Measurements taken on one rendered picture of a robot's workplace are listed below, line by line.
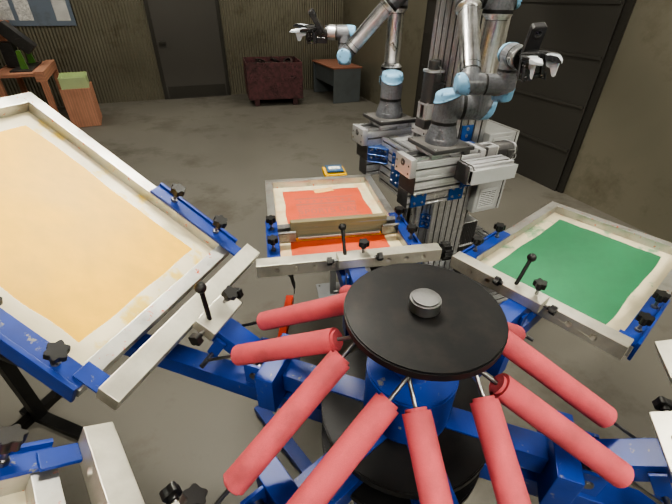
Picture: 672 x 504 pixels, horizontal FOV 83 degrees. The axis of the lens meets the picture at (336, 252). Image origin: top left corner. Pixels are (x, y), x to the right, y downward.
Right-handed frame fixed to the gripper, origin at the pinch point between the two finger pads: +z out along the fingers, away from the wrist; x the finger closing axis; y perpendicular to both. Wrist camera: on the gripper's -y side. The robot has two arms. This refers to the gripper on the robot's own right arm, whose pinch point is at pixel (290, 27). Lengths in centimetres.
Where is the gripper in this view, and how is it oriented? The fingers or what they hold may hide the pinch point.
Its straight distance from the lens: 241.0
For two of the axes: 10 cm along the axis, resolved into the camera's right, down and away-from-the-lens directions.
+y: -0.1, 7.5, 6.7
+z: -10.0, -0.4, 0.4
